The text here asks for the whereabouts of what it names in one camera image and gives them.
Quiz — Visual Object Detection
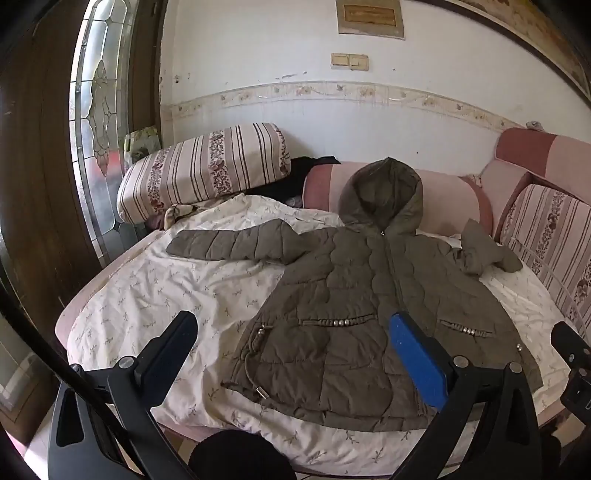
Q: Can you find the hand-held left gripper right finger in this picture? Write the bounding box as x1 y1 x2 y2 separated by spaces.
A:
389 311 540 480

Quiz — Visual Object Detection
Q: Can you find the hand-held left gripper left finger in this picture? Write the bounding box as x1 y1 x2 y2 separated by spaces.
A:
47 311 199 480

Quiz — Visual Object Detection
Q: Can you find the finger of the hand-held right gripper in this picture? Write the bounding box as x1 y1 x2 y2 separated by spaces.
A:
551 320 591 370

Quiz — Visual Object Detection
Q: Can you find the olive quilted hooded jacket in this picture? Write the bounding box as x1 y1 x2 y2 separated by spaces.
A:
165 157 544 432

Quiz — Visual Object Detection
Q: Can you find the white floral bed sheet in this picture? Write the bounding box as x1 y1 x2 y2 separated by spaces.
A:
67 193 578 476

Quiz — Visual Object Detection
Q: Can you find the striped floral flat cushion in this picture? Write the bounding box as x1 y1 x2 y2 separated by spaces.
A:
496 184 591 335

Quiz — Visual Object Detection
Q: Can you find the person's dark trouser leg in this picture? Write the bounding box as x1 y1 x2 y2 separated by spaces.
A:
188 429 297 480

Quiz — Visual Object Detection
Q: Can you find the small floral cloth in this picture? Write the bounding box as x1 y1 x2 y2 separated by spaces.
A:
159 203 204 232

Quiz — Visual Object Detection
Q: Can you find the pink quilted long cushion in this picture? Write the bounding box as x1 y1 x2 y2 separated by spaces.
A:
302 161 494 237

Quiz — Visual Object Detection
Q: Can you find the striped floral bolster pillow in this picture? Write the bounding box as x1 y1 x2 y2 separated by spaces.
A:
116 122 293 224

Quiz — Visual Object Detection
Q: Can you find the pink two-tone backrest cushion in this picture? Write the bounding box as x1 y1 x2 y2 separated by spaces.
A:
479 127 591 241

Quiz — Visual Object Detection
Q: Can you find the floral paper bag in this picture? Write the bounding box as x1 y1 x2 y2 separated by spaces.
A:
124 126 161 164

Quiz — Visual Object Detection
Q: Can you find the black cloth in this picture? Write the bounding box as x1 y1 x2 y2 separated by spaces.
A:
242 156 342 208

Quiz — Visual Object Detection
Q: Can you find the wooden door with stained glass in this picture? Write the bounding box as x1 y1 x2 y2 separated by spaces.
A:
0 0 169 446

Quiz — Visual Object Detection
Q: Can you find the black cable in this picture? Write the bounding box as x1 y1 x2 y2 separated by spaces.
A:
0 277 139 480

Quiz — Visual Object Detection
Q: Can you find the beige wall switch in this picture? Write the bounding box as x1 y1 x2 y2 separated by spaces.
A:
331 53 370 71

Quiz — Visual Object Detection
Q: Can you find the beige wall panel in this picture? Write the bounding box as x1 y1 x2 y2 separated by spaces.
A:
336 0 406 41

